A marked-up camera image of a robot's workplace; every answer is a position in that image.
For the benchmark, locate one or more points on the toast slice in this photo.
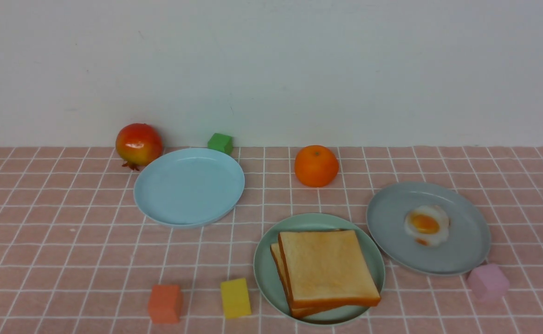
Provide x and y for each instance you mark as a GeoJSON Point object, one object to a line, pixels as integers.
{"type": "Point", "coordinates": [295, 312]}
{"type": "Point", "coordinates": [327, 268]}

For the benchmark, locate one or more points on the orange mandarin fruit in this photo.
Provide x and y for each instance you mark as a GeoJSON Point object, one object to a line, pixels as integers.
{"type": "Point", "coordinates": [316, 166]}

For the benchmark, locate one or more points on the green foam cube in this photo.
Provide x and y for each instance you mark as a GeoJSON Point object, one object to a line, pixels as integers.
{"type": "Point", "coordinates": [222, 143]}

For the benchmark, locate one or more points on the light blue plate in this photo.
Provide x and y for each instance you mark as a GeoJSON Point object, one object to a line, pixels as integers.
{"type": "Point", "coordinates": [189, 188]}

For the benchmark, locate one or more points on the mint green plate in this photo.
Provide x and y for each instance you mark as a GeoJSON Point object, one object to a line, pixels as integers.
{"type": "Point", "coordinates": [268, 281]}

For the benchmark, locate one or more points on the yellow foam cube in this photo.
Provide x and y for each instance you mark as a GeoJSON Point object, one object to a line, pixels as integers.
{"type": "Point", "coordinates": [235, 298]}

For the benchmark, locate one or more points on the red pomegranate fruit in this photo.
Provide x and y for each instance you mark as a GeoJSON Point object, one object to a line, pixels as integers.
{"type": "Point", "coordinates": [138, 144]}

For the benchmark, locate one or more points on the orange foam cube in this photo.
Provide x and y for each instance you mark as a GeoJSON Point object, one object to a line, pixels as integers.
{"type": "Point", "coordinates": [165, 304]}

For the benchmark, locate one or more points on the grey plate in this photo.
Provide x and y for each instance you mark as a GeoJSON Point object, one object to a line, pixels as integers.
{"type": "Point", "coordinates": [468, 243]}

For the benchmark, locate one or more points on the pink checkered tablecloth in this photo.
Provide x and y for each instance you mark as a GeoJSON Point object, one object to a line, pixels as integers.
{"type": "Point", "coordinates": [78, 257]}

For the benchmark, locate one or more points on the pink foam cube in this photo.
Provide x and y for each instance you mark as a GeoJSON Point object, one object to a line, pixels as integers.
{"type": "Point", "coordinates": [488, 282]}

